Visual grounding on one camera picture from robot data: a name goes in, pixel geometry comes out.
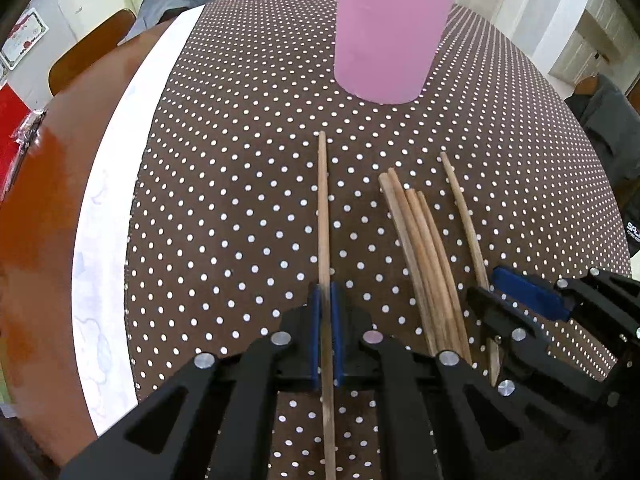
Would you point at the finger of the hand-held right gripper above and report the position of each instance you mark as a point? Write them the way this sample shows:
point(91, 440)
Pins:
point(530, 292)
point(500, 315)

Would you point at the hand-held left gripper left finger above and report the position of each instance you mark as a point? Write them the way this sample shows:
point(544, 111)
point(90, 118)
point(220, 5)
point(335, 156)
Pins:
point(315, 330)

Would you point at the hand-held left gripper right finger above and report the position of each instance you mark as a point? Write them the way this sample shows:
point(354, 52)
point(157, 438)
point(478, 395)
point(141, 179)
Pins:
point(336, 330)

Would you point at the wooden chopstick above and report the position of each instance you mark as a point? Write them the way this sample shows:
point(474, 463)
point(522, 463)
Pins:
point(467, 220)
point(324, 210)
point(406, 220)
point(431, 260)
point(411, 265)
point(444, 260)

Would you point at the pink cup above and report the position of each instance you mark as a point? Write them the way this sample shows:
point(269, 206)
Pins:
point(390, 35)

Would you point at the brown polka dot tablecloth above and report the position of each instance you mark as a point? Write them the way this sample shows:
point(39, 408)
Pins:
point(225, 185)

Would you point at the dark jacket on chair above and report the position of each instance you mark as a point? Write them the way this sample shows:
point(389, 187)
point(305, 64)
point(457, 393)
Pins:
point(610, 125)

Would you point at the white tall cabinet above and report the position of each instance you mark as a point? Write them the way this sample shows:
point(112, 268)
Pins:
point(590, 35)

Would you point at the clear plastic pen packet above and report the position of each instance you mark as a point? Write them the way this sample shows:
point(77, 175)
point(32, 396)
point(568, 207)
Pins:
point(30, 127)

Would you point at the brown wooden chair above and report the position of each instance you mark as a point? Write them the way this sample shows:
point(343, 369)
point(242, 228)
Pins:
point(85, 50)

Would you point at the red tote bag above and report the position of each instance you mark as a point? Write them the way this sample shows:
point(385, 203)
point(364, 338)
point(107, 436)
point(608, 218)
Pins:
point(10, 130)

